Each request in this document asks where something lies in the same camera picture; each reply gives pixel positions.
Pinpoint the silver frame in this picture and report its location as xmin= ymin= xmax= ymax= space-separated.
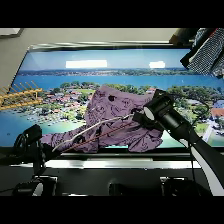
xmin=0 ymin=152 xmax=224 ymax=197

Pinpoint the black and white checked garment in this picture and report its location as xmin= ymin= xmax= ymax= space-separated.
xmin=187 ymin=28 xmax=224 ymax=78

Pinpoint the purple printed long-sleeved shirt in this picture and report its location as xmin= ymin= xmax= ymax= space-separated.
xmin=40 ymin=85 xmax=165 ymax=154

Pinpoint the brown clothes hanger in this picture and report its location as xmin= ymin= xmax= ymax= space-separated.
xmin=51 ymin=113 xmax=136 ymax=154

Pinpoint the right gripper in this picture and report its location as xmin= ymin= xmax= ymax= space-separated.
xmin=131 ymin=111 xmax=150 ymax=128

